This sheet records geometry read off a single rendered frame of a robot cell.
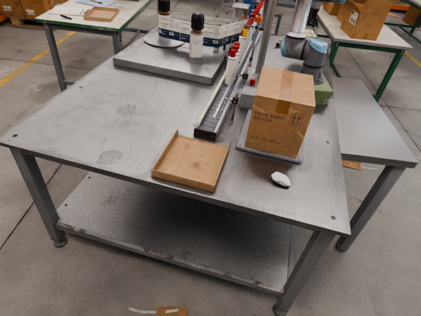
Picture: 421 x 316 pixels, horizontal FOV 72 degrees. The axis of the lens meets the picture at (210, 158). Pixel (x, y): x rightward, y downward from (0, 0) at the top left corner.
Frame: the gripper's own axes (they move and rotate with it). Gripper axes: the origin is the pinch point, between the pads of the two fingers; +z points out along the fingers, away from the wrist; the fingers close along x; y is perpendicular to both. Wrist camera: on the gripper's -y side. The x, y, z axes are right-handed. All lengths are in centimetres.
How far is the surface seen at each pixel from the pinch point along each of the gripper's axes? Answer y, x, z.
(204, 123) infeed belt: 115, -63, 11
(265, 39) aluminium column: 39, -34, -6
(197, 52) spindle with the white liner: 46, -76, 5
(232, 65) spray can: 73, -53, -1
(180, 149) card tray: 132, -72, 16
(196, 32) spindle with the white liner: 45, -78, -7
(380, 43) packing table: -81, 95, 23
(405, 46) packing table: -82, 120, 23
